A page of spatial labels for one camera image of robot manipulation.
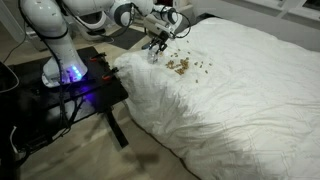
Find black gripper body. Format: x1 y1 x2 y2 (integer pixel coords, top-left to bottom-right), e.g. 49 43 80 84
150 33 170 45

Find clear plastic jar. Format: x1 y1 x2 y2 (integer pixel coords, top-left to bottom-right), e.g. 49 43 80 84
147 49 160 65

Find brown pellets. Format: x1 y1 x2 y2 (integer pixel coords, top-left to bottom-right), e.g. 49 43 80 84
164 39 214 84

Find black floor mat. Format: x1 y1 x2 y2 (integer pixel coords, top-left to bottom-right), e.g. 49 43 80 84
105 26 148 51

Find orange black clamp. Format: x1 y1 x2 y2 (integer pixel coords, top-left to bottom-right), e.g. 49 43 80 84
101 67 120 81
89 52 108 63

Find black robot table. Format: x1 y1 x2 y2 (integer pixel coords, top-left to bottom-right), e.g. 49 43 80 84
0 45 130 161

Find white quilted duvet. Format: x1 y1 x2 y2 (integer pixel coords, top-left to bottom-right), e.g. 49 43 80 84
113 17 320 180

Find black cable bundle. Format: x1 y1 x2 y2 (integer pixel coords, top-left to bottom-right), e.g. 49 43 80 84
31 31 84 136

